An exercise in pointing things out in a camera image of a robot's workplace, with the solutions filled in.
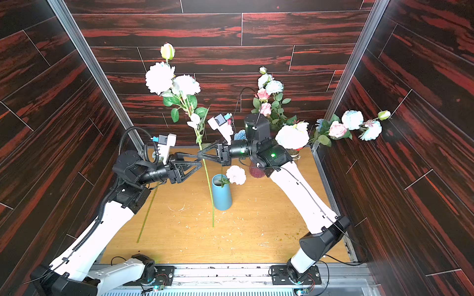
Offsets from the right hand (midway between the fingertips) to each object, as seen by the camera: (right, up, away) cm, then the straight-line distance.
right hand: (202, 151), depth 58 cm
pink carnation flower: (+11, -8, +7) cm, 15 cm away
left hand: (-1, -5, -1) cm, 5 cm away
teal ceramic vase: (+5, -16, +23) cm, 28 cm away
